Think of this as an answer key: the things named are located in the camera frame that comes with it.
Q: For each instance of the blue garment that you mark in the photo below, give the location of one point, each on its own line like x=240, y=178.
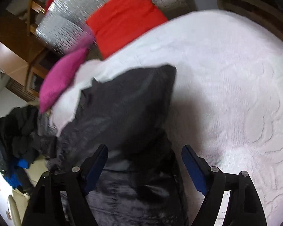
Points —
x=17, y=176

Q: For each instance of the silver foil insulation panel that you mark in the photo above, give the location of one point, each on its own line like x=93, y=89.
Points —
x=64, y=29

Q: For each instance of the magenta pillow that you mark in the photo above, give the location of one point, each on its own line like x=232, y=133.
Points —
x=60, y=77

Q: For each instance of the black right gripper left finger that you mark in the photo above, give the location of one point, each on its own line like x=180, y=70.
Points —
x=89, y=172

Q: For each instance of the wooden cabinet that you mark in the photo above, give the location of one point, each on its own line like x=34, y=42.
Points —
x=20, y=54

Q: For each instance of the red pillow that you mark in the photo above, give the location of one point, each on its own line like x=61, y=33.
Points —
x=119, y=22

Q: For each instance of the pale pink bedspread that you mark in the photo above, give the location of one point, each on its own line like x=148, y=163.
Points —
x=228, y=95

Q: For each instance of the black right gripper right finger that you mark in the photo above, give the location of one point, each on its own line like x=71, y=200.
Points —
x=206, y=179

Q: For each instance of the black jacket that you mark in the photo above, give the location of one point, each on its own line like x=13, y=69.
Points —
x=141, y=183

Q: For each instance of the dark clothes pile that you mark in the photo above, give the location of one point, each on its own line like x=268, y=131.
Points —
x=25, y=133

